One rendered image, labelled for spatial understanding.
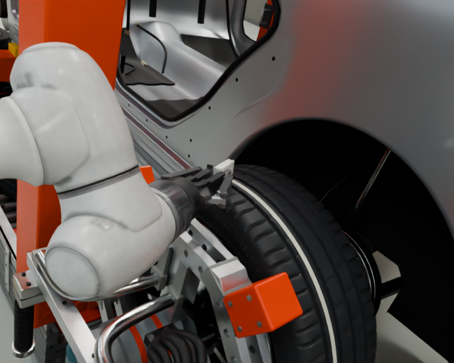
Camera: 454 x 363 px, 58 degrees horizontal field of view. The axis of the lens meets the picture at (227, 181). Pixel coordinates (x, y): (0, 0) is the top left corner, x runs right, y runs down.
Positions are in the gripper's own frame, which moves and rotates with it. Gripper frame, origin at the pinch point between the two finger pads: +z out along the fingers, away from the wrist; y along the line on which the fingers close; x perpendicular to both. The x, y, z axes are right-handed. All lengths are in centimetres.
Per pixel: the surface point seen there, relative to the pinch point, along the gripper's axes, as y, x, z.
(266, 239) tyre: 12.8, -7.1, -7.7
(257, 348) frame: 16.7, -22.5, -16.3
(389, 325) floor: 57, -121, 148
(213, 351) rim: 5.1, -39.6, -3.7
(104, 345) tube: -3.9, -21.3, -29.7
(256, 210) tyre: 8.8, -4.7, -2.9
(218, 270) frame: 7.6, -11.2, -15.4
